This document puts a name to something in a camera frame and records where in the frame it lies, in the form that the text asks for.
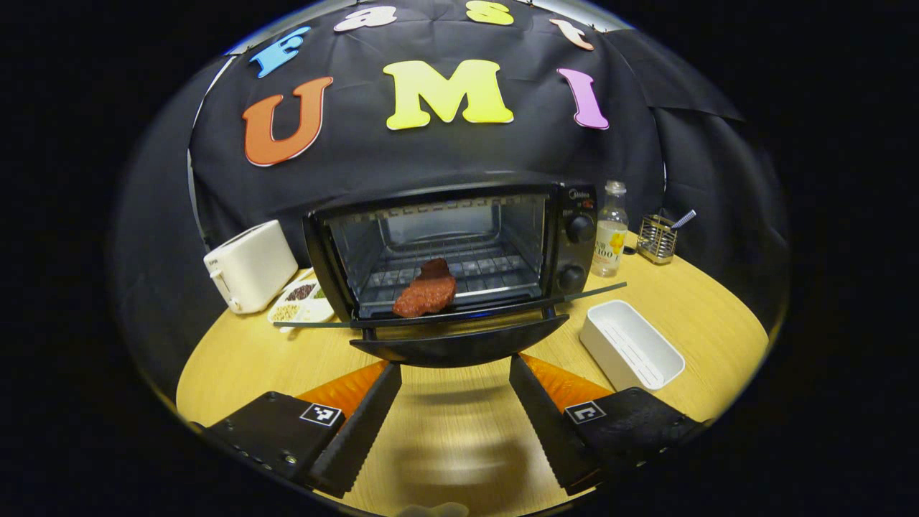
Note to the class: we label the clear glass bottle yellow label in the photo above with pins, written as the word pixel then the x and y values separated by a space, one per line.
pixel 609 244

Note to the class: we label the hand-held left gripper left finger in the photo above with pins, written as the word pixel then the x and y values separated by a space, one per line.
pixel 359 438

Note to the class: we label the white rectangular tray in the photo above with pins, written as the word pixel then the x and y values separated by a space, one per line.
pixel 632 345

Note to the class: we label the reddish brown meat piece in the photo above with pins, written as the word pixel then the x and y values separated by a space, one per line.
pixel 427 294

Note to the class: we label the white toaster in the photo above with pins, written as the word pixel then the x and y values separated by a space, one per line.
pixel 251 266

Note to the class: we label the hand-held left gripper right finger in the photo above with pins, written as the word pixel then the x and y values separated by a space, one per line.
pixel 549 431

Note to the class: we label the white divided dish with grains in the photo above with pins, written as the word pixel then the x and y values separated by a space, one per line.
pixel 301 301

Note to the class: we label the black electric oven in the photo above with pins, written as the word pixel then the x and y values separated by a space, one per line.
pixel 561 251

